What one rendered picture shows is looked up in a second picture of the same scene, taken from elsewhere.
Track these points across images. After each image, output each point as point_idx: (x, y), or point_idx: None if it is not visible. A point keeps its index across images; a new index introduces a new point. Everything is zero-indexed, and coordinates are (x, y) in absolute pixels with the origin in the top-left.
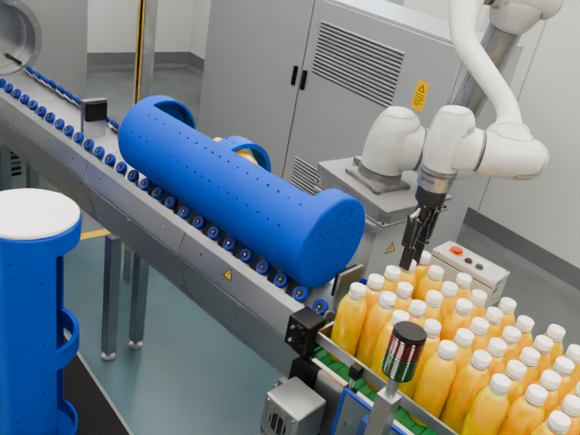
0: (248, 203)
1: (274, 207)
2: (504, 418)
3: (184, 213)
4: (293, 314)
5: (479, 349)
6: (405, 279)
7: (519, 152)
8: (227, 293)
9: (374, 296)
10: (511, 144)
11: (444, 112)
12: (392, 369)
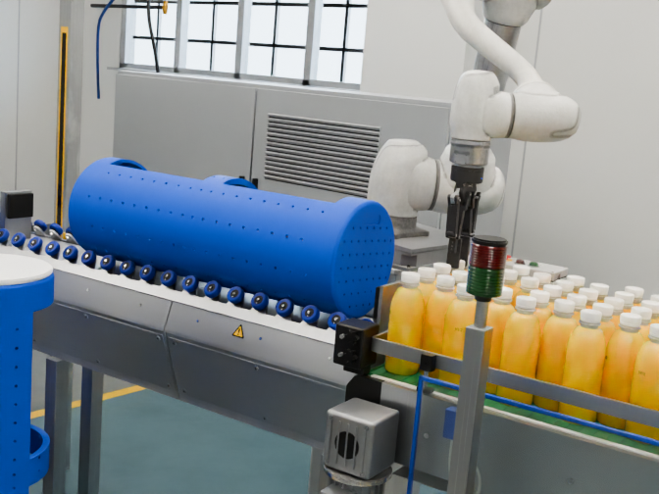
0: (258, 227)
1: (291, 222)
2: (604, 356)
3: (168, 278)
4: (339, 322)
5: (559, 299)
6: None
7: (550, 105)
8: (240, 357)
9: (429, 289)
10: (540, 99)
11: (467, 74)
12: (479, 283)
